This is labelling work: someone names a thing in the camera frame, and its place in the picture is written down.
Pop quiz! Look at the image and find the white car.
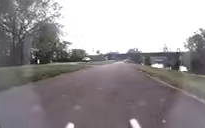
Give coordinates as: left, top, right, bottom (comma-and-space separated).
81, 56, 92, 63

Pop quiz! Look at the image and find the dark bush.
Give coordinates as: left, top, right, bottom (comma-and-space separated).
69, 48, 88, 62

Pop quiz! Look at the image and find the reddish grey asphalt path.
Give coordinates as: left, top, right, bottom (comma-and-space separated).
0, 60, 205, 128

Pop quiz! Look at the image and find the long dark bridge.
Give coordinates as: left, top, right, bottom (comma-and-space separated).
103, 50, 191, 71

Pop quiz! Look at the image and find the robot's own part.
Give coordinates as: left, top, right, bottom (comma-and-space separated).
128, 117, 142, 128
64, 121, 76, 128

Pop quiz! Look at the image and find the grass verge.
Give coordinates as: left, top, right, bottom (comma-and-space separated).
0, 61, 116, 94
129, 63, 205, 104

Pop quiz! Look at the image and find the pale kerb strip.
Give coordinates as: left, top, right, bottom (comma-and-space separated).
138, 69, 205, 106

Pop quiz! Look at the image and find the group of tall trees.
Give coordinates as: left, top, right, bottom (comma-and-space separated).
0, 0, 73, 69

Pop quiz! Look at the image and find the group of dark trees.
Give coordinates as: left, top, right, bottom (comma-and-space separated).
183, 26, 205, 76

